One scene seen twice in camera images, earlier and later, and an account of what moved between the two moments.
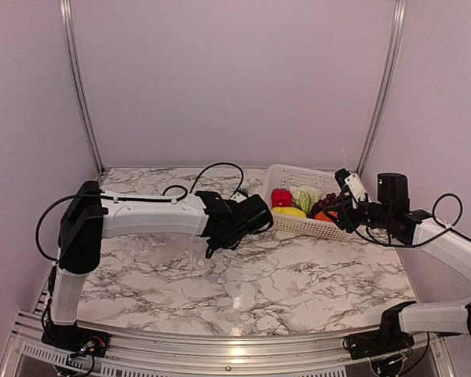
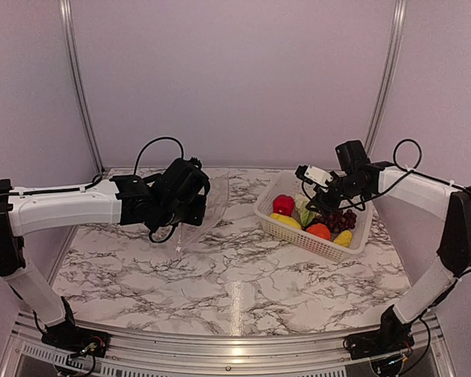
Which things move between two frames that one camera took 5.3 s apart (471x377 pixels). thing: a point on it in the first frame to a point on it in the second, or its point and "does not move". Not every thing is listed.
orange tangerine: (322, 217) to (319, 230)
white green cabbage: (304, 197) to (304, 214)
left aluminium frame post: (68, 40) does not move
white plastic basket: (283, 177) to (290, 184)
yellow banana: (290, 211) to (286, 220)
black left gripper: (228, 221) to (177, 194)
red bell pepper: (281, 198) does not move
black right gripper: (344, 221) to (322, 203)
